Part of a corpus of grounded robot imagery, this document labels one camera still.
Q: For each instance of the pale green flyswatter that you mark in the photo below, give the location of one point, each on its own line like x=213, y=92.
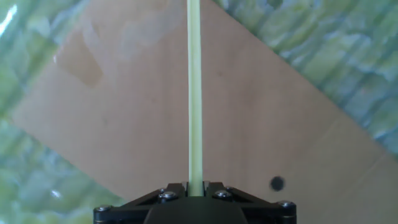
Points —
x=195, y=93

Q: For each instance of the green marble pattern mat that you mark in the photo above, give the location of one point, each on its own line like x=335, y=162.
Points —
x=31, y=186

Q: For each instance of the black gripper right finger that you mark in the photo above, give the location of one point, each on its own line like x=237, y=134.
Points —
x=270, y=211

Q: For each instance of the brown cardboard sheet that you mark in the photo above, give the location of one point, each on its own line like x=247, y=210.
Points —
x=280, y=124

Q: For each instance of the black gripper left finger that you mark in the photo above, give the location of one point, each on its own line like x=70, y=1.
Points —
x=124, y=211

